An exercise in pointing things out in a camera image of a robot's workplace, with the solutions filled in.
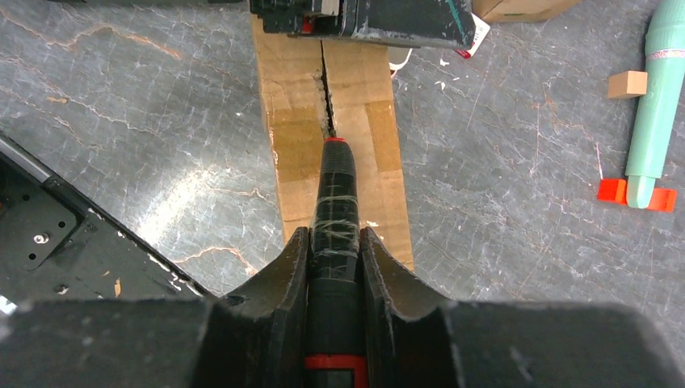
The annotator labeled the small red white box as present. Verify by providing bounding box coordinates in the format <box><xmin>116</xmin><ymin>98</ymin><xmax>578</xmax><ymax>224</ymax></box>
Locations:
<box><xmin>455</xmin><ymin>14</ymin><xmax>491</xmax><ymax>59</ymax></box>

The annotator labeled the red box cutter knife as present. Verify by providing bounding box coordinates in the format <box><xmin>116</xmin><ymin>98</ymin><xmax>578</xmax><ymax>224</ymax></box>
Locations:
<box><xmin>303</xmin><ymin>137</ymin><xmax>368</xmax><ymax>387</ymax></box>

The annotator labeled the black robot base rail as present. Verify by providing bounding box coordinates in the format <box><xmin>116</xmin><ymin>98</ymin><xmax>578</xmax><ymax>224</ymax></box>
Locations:
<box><xmin>1</xmin><ymin>135</ymin><xmax>209</xmax><ymax>316</ymax></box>

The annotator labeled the brown cardboard express box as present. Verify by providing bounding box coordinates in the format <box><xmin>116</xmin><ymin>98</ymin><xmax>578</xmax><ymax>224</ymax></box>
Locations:
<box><xmin>472</xmin><ymin>0</ymin><xmax>581</xmax><ymax>23</ymax></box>

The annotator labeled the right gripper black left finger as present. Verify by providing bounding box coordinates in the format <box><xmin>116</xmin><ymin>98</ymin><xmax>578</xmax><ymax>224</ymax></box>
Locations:
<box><xmin>1</xmin><ymin>227</ymin><xmax>309</xmax><ymax>387</ymax></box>

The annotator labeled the small brown wooden cube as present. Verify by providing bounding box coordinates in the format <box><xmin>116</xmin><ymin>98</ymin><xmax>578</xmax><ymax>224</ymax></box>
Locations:
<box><xmin>607</xmin><ymin>70</ymin><xmax>648</xmax><ymax>99</ymax></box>

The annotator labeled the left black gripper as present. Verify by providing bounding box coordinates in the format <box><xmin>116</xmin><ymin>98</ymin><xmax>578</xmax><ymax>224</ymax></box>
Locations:
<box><xmin>249</xmin><ymin>0</ymin><xmax>475</xmax><ymax>49</ymax></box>

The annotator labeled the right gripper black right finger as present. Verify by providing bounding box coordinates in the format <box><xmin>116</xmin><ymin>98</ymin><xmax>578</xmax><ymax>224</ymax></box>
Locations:
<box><xmin>359</xmin><ymin>228</ymin><xmax>684</xmax><ymax>387</ymax></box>

